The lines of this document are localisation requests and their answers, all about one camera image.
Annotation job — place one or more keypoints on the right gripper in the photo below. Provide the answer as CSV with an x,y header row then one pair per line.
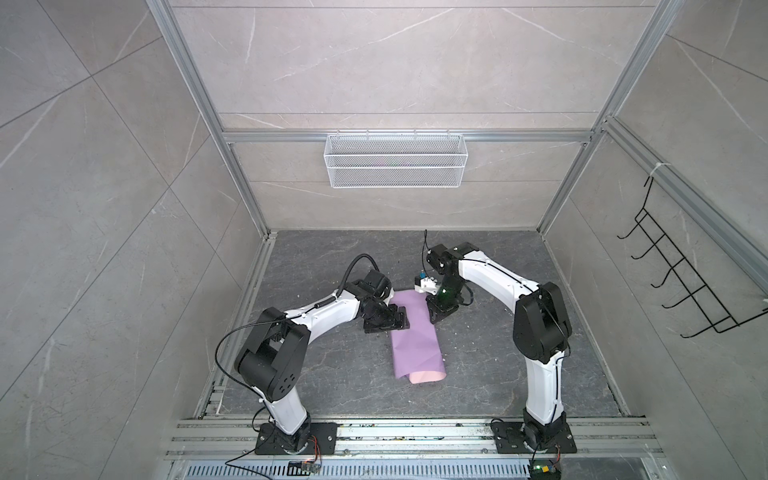
x,y
440,311

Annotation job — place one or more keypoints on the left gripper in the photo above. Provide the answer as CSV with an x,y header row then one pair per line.
x,y
394,322

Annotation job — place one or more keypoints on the pink wrapping paper sheet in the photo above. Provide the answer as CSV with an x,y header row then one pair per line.
x,y
416,351

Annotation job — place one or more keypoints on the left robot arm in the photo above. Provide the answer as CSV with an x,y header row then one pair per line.
x,y
272,356

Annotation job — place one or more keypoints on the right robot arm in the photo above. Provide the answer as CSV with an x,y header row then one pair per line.
x,y
541,327

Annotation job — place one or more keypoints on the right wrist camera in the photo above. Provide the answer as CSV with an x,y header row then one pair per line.
x,y
426,284

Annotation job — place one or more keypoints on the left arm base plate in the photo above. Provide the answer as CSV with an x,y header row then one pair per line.
x,y
307,439

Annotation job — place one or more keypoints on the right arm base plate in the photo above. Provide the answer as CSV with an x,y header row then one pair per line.
x,y
529,437

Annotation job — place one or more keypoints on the white wire mesh basket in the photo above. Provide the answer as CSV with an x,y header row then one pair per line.
x,y
359,161

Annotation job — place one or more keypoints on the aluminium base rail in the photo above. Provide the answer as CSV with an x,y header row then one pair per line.
x,y
234,447

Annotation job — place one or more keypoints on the black wire hook rack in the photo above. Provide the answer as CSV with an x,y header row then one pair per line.
x,y
678,266

